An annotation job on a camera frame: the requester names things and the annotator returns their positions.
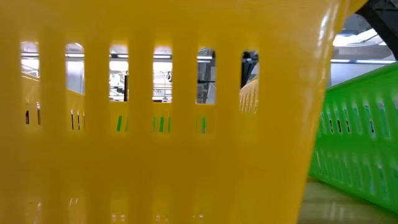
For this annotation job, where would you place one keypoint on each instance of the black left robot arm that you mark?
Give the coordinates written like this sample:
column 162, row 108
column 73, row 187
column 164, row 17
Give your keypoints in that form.
column 248, row 67

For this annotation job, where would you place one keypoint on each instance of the yellow plastic slotted basket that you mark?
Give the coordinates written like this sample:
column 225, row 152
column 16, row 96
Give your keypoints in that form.
column 155, row 161

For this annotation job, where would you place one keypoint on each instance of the white ceiling light fixture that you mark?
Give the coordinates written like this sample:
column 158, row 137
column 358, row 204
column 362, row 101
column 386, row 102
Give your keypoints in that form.
column 351, row 39

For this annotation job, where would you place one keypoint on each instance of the green plastic slotted basket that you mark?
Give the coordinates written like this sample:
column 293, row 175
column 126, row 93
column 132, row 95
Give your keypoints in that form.
column 357, row 140

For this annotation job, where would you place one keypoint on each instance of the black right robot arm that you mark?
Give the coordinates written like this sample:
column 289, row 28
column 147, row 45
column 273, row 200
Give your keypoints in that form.
column 385, row 21

